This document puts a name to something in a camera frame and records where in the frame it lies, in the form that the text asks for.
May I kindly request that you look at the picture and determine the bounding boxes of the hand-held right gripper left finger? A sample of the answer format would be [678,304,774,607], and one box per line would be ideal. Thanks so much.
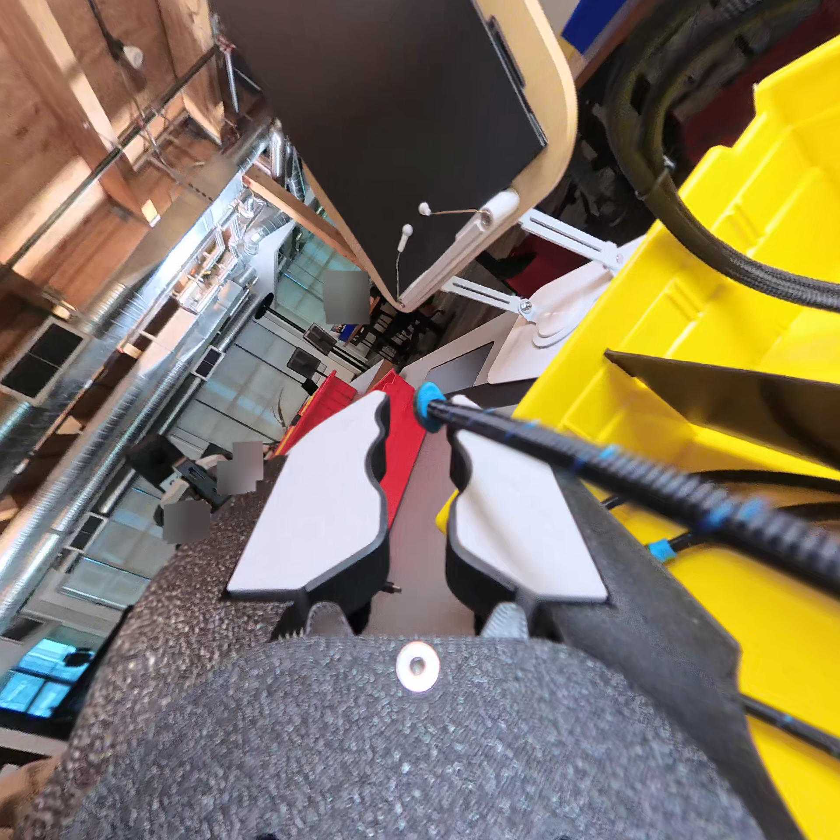
[225,390,392,601]

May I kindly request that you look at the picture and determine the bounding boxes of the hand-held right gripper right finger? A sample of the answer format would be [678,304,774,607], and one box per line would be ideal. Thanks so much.
[445,394,610,605]

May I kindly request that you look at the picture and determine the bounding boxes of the red plastic bin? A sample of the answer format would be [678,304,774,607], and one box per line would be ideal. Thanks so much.
[360,369,429,529]

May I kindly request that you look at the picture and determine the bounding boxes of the green plug braided hdmi cable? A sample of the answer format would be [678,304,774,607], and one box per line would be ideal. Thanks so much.
[413,381,840,595]

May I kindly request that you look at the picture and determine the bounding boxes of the yellow plastic bin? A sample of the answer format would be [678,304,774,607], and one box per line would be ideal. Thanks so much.
[436,33,840,840]

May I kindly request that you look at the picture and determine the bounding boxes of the black braided hub cable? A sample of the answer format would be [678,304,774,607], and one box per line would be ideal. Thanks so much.
[602,0,840,311]

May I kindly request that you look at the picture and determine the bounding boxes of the black floor lamp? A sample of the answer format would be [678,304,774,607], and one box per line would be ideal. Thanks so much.
[252,292,370,361]

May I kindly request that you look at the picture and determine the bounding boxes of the black bin divider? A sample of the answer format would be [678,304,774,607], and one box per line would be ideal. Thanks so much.
[604,349,840,471]

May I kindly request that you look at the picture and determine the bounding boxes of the black board wooden edge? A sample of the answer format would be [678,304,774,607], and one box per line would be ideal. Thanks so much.
[210,0,580,314]

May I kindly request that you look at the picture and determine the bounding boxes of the silver air duct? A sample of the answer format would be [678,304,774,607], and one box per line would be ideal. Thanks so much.
[0,118,309,631]

